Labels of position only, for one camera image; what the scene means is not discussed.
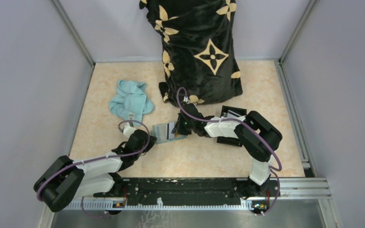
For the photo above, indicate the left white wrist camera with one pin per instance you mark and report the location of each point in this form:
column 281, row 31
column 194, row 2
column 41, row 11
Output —
column 128, row 129

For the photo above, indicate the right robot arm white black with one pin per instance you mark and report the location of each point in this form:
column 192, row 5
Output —
column 258, row 136

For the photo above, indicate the black card tray box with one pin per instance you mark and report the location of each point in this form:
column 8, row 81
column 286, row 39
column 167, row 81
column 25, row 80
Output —
column 228, row 136

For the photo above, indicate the aluminium frame rail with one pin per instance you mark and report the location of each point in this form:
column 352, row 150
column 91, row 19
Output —
column 295, row 188

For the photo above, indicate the black beige flower-patterned blanket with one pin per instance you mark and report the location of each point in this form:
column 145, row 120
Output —
column 197, row 48

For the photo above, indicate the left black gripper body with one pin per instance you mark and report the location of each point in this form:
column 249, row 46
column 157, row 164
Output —
column 150, row 144

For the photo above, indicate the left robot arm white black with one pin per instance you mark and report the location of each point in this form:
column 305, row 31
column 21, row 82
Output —
column 67, row 179

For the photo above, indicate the stack of cards in tray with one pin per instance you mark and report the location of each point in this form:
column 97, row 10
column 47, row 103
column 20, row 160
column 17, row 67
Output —
column 234, row 113

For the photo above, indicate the white slotted cable duct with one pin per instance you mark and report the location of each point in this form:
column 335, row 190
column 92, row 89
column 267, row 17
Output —
column 110, row 204

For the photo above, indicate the light blue cloth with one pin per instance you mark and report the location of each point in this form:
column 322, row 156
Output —
column 131, row 102

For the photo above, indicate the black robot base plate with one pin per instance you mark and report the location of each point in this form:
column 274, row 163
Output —
column 180, row 200

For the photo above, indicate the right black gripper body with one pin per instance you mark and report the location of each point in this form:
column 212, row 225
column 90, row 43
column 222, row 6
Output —
column 184, row 128

